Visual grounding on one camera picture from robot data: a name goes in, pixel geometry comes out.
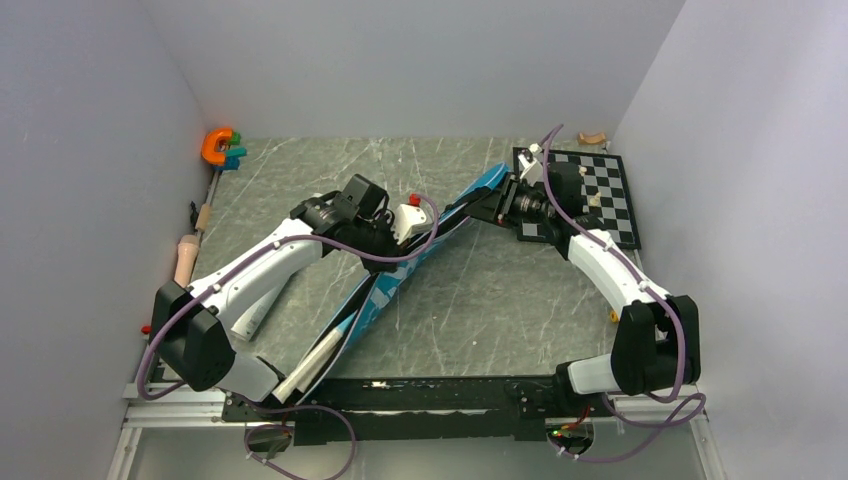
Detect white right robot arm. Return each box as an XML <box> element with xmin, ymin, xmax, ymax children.
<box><xmin>483</xmin><ymin>162</ymin><xmax>702</xmax><ymax>415</ymax></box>

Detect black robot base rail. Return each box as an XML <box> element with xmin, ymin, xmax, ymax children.
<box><xmin>222</xmin><ymin>375</ymin><xmax>610</xmax><ymax>446</ymax></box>

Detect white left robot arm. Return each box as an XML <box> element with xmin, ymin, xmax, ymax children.
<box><xmin>143</xmin><ymin>164</ymin><xmax>508</xmax><ymax>420</ymax></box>

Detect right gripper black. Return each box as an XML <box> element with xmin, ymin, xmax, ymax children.
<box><xmin>465</xmin><ymin>172</ymin><xmax>556</xmax><ymax>229</ymax></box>

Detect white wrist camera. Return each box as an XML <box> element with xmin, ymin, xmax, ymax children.
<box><xmin>518</xmin><ymin>143</ymin><xmax>544</xmax><ymax>187</ymax></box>
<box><xmin>391</xmin><ymin>194</ymin><xmax>433</xmax><ymax>245</ymax></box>

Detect wooden arch block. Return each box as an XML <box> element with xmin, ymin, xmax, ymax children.
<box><xmin>577</xmin><ymin>132</ymin><xmax>607</xmax><ymax>145</ymax></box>

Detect blue badminton racket front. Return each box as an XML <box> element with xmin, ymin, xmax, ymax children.
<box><xmin>271</xmin><ymin>314</ymin><xmax>355</xmax><ymax>403</ymax></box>

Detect wooden handled tool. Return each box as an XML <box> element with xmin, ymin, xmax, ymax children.
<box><xmin>189</xmin><ymin>171</ymin><xmax>222</xmax><ymax>236</ymax></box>

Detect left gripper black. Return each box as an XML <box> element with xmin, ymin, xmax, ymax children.
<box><xmin>350</xmin><ymin>213</ymin><xmax>411</xmax><ymax>276</ymax></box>

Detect orange letter C toy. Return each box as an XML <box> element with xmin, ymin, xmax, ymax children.
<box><xmin>201</xmin><ymin>127</ymin><xmax>235</xmax><ymax>167</ymax></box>

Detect beige toy microphone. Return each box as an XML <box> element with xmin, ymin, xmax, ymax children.
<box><xmin>173</xmin><ymin>234</ymin><xmax>200</xmax><ymax>287</ymax></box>

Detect white shuttlecock tube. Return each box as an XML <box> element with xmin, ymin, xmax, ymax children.
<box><xmin>230</xmin><ymin>284</ymin><xmax>283</xmax><ymax>341</ymax></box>

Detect blue racket carry bag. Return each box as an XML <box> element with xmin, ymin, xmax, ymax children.
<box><xmin>284</xmin><ymin>163</ymin><xmax>510</xmax><ymax>405</ymax></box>

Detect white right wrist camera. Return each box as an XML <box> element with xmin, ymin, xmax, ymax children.
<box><xmin>518</xmin><ymin>143</ymin><xmax>544</xmax><ymax>187</ymax></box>

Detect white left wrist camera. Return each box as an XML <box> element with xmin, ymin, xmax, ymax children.
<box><xmin>391</xmin><ymin>194</ymin><xmax>433</xmax><ymax>245</ymax></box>

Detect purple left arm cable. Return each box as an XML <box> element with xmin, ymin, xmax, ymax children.
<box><xmin>135</xmin><ymin>193</ymin><xmax>441</xmax><ymax>480</ymax></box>

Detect aluminium frame rail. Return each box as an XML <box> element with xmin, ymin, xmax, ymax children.
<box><xmin>109</xmin><ymin>387</ymin><xmax>726</xmax><ymax>479</ymax></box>

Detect black white chessboard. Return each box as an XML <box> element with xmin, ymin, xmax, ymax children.
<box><xmin>549</xmin><ymin>149</ymin><xmax>642</xmax><ymax>250</ymax></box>

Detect green teal toy blocks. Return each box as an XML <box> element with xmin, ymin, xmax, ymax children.
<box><xmin>213</xmin><ymin>130</ymin><xmax>247</xmax><ymax>171</ymax></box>

